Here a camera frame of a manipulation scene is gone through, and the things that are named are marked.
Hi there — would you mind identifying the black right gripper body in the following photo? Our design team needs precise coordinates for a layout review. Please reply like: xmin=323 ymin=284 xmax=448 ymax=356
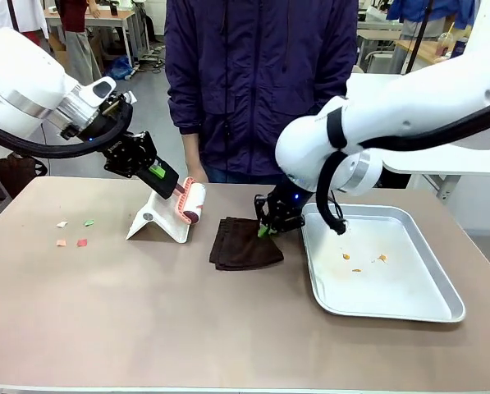
xmin=266 ymin=181 xmax=306 ymax=226

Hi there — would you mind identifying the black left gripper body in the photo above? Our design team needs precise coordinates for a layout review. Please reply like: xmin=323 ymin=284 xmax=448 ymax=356
xmin=102 ymin=131 xmax=148 ymax=181

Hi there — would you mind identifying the dark brown cloth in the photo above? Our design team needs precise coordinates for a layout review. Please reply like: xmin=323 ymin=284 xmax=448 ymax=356
xmin=208 ymin=216 xmax=286 ymax=272

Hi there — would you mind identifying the person's right forearm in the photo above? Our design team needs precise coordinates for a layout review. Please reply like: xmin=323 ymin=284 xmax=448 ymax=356
xmin=181 ymin=133 xmax=204 ymax=169

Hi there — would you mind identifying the person's right hand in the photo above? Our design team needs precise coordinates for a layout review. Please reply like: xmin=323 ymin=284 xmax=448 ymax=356
xmin=185 ymin=163 xmax=209 ymax=184

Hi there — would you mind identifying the white lint roller stand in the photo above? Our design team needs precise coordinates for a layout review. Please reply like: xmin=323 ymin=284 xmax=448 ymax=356
xmin=125 ymin=189 xmax=191 ymax=246

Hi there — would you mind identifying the blue plastic bag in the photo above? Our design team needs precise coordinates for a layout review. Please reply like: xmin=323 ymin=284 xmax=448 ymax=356
xmin=103 ymin=55 xmax=134 ymax=81

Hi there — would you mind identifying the bystander in maroon top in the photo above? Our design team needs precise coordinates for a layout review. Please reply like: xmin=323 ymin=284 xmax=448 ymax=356
xmin=58 ymin=0 xmax=103 ymax=85

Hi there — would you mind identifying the purple jacket of person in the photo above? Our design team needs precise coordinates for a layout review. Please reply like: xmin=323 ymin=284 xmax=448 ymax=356
xmin=163 ymin=0 xmax=359 ymax=177

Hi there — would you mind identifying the silver metal tray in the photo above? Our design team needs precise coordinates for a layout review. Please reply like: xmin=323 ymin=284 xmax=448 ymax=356
xmin=300 ymin=203 xmax=466 ymax=323

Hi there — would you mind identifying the wooden background table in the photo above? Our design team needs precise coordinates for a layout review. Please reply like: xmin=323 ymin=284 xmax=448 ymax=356
xmin=43 ymin=7 xmax=149 ymax=71

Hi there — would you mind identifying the wooden desk with cup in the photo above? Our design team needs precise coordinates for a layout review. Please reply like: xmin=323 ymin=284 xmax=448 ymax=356
xmin=395 ymin=37 xmax=469 ymax=76

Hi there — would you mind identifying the black slanted pole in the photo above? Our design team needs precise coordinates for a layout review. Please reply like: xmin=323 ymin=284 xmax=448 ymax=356
xmin=403 ymin=0 xmax=435 ymax=76

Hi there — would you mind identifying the plastic drink cup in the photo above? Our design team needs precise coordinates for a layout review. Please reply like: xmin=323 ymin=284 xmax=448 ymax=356
xmin=436 ymin=30 xmax=456 ymax=59

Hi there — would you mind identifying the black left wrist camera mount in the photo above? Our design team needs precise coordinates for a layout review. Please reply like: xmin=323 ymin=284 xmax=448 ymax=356
xmin=98 ymin=93 xmax=133 ymax=136

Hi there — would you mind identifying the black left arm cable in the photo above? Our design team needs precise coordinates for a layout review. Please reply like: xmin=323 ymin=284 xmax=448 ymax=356
xmin=0 ymin=96 xmax=133 ymax=159

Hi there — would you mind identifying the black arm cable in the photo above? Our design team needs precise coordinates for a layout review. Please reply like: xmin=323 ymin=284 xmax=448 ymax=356
xmin=316 ymin=96 xmax=490 ymax=236
xmin=0 ymin=96 xmax=133 ymax=159

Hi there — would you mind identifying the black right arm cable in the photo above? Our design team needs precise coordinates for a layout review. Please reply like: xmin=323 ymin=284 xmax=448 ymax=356
xmin=316 ymin=96 xmax=490 ymax=236

